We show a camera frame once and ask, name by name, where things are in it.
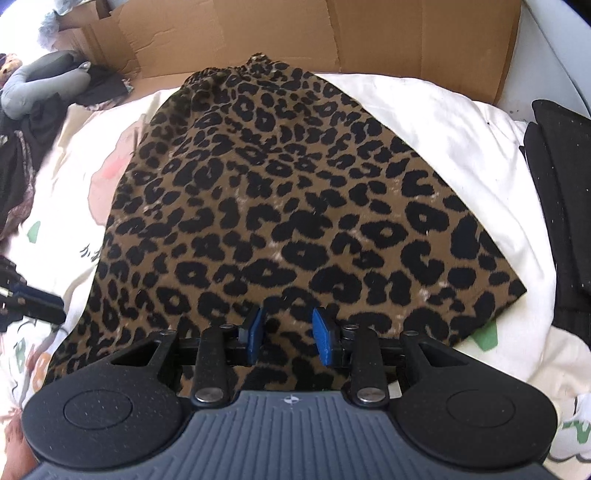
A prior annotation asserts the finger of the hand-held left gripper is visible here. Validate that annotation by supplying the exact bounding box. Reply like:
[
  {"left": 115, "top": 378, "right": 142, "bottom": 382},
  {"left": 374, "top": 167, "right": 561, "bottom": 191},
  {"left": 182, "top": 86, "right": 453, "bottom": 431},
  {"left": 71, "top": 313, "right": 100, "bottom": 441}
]
[{"left": 0, "top": 256, "right": 66, "bottom": 330}]

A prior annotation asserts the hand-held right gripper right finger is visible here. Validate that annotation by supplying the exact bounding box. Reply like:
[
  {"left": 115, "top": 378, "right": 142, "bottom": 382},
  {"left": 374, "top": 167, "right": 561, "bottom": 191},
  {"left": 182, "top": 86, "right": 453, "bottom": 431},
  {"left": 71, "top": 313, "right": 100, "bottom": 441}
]
[{"left": 311, "top": 307, "right": 462, "bottom": 408}]

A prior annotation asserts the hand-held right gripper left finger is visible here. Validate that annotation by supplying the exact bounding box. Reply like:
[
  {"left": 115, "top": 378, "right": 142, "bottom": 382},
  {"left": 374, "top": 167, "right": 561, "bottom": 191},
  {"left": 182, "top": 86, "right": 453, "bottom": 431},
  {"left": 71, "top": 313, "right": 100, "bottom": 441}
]
[{"left": 111, "top": 305, "right": 267, "bottom": 408}]

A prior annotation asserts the leopard print skirt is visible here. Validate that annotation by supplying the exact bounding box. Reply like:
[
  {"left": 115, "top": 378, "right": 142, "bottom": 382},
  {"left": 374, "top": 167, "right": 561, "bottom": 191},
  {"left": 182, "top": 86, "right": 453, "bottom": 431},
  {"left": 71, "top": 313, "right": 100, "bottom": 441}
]
[{"left": 46, "top": 53, "right": 528, "bottom": 398}]

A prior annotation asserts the pile of dark clothes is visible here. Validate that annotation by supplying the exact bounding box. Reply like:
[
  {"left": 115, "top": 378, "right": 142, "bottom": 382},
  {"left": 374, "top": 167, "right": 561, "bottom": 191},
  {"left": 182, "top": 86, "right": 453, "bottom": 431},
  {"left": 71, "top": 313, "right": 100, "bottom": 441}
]
[{"left": 0, "top": 65, "right": 132, "bottom": 241}]

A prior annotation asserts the grey neck pillow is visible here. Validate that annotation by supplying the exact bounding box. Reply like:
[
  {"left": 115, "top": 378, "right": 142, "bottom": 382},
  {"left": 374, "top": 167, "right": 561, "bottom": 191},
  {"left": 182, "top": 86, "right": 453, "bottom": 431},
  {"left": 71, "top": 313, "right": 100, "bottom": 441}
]
[{"left": 2, "top": 51, "right": 93, "bottom": 118}]

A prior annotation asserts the cream printed blanket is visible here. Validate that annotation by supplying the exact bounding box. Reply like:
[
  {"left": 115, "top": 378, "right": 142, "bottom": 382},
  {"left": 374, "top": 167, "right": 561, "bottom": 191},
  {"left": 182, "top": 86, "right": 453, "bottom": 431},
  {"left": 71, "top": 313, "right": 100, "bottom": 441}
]
[{"left": 0, "top": 71, "right": 591, "bottom": 467}]

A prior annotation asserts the small plush toy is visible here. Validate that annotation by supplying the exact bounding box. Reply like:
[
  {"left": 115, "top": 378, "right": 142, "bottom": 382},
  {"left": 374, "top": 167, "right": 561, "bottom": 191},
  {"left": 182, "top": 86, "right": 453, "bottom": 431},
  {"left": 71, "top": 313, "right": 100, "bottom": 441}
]
[{"left": 0, "top": 53, "right": 24, "bottom": 77}]

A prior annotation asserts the folded black garment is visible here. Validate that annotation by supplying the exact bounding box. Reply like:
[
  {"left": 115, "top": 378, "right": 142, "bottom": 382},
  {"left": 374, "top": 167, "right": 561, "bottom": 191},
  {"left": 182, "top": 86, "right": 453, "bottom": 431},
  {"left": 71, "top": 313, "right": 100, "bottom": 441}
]
[{"left": 519, "top": 99, "right": 591, "bottom": 328}]

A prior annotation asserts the brown cardboard sheet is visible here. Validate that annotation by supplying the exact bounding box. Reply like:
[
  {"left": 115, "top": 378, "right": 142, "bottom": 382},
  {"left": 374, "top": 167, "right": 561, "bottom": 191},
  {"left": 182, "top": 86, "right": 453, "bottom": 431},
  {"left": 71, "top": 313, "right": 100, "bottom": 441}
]
[{"left": 55, "top": 0, "right": 522, "bottom": 104}]

